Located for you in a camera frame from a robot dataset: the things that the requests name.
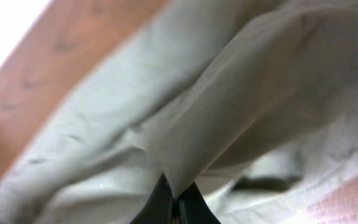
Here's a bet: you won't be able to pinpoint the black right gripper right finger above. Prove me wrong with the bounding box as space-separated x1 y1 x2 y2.
177 182 221 224

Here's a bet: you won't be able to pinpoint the olive green shorts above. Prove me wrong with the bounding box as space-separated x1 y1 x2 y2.
0 1 358 224

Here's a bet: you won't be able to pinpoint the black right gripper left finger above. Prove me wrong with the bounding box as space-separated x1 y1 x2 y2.
130 174 173 224

